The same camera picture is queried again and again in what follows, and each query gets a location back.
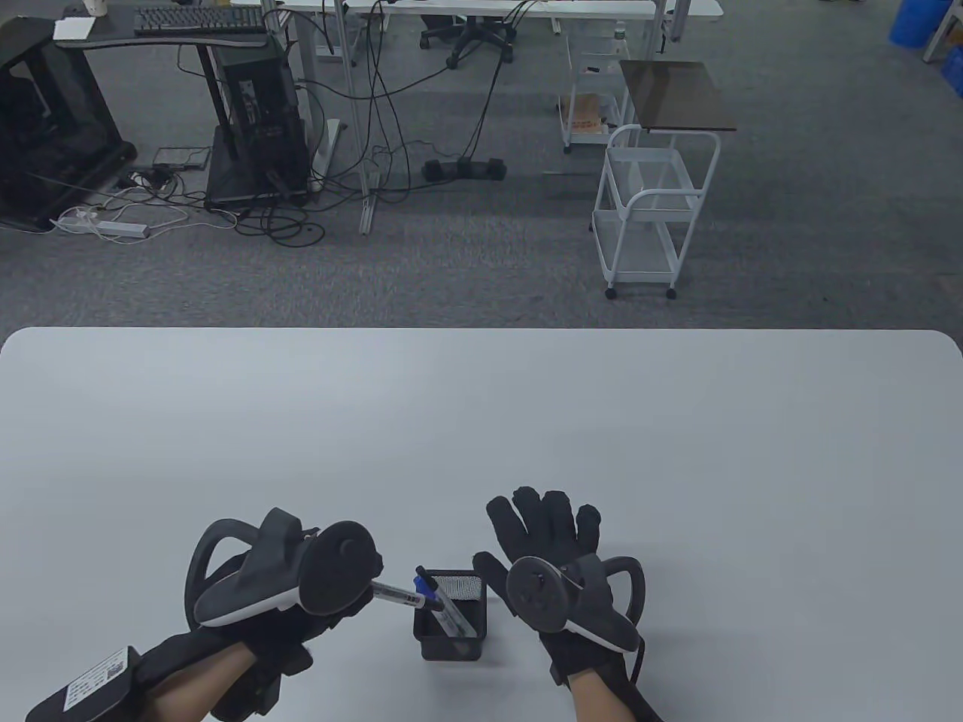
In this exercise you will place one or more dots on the short white desk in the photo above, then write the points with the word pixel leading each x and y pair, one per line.
pixel 700 7

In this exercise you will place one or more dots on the white rolling cart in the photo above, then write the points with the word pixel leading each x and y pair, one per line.
pixel 639 252

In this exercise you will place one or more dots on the person's right forearm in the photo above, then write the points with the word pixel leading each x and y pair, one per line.
pixel 602 703

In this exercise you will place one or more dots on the blue bin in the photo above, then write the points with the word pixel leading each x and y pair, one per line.
pixel 914 26

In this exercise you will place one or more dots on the dark gray tracking controller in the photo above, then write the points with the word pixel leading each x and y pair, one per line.
pixel 256 579
pixel 594 613

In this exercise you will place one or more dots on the long white desk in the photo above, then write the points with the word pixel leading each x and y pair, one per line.
pixel 451 7

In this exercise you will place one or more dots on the brown side table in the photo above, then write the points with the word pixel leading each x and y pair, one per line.
pixel 677 94

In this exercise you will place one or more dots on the black keyboard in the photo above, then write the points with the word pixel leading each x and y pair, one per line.
pixel 195 21

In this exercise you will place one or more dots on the blue crate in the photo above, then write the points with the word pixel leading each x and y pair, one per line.
pixel 954 79

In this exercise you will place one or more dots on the white shelf cart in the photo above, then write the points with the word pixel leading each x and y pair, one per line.
pixel 587 135

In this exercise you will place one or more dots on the black power adapter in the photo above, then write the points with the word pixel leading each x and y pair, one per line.
pixel 154 178

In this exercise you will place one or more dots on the black office chair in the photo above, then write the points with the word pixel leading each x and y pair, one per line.
pixel 478 34

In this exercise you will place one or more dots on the blue capped white marker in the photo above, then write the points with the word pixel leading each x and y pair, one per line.
pixel 427 580

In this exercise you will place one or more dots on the person's right hand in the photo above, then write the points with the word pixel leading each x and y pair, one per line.
pixel 549 534

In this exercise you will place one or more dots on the black labelled sensor box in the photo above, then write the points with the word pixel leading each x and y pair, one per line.
pixel 83 692

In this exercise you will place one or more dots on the clear plastic bottle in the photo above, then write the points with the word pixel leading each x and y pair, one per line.
pixel 621 45

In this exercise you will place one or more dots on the cardboard box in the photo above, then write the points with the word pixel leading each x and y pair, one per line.
pixel 583 113

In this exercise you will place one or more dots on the person's left hand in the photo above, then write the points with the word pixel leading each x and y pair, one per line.
pixel 316 620

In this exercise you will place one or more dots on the black desk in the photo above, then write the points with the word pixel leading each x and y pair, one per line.
pixel 113 34

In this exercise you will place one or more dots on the black computer tower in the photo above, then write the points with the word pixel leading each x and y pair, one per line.
pixel 263 113

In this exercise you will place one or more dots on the white power strip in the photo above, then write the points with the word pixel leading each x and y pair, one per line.
pixel 120 228

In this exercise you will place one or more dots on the white table frame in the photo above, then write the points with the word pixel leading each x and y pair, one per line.
pixel 940 41

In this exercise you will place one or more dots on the black power strip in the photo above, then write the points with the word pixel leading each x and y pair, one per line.
pixel 463 170

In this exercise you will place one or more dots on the gray network box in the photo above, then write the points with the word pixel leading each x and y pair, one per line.
pixel 180 158

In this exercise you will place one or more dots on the white paper sheet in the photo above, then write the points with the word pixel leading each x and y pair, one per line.
pixel 74 28

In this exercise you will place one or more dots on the black mesh pen holder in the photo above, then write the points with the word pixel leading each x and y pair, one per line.
pixel 451 648

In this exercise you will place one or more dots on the white cup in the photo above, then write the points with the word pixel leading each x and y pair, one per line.
pixel 95 6

